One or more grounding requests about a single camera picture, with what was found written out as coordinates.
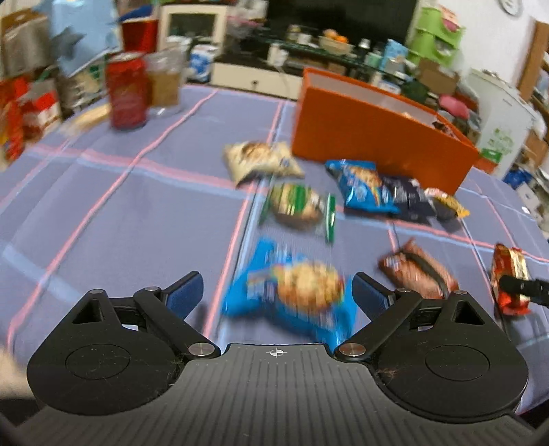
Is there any clear glass jar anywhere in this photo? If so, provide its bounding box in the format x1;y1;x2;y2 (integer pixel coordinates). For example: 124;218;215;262
145;48;184;117

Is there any green hanging organizer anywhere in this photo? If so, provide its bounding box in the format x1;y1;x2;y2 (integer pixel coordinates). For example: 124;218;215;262
407;5;465;68

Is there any red soda can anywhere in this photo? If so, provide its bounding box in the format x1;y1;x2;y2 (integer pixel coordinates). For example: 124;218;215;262
106;52;149;130

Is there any green snack packet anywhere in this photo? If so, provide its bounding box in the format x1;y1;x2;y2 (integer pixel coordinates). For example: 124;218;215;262
258;182;337;244

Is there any purple plaid tablecloth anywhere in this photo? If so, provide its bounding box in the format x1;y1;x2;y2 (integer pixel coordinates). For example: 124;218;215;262
1;85;548;363

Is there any brown chocolate snack packet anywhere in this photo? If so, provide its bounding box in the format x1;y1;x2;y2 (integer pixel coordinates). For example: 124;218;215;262
378;238;460;299

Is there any white refrigerator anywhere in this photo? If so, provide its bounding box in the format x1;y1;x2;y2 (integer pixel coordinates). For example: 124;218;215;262
465;69;536;179

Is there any yellow black small snack packet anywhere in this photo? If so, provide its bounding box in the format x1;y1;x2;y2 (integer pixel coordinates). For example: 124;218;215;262
424;188;470;221

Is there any blue cracker snack packet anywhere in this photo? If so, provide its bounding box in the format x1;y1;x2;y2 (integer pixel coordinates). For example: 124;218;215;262
325;159;400;215

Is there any beige cookie snack packet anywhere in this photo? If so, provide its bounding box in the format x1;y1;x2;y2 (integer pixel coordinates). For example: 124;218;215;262
223;141;304;186

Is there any orange storage box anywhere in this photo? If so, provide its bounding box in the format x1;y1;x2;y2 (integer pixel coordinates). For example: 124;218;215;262
291;68;480;194

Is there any bowl of oranges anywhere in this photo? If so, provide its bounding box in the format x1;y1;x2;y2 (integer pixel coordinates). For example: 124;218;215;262
318;29;354;56

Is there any red orange snack packet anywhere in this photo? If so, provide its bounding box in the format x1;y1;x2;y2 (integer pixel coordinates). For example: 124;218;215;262
490;244;530;317

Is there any small white glass cabinet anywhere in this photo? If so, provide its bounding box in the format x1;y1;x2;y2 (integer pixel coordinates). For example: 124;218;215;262
157;2;229;50

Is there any cardboard box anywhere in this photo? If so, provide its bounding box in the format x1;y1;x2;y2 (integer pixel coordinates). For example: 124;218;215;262
416;59;460;96

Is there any cream tv cabinet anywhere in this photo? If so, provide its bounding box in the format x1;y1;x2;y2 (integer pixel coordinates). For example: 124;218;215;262
209;62;302;100

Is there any dark navy snack packet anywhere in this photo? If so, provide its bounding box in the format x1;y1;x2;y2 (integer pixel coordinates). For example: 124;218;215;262
382;176;436;223

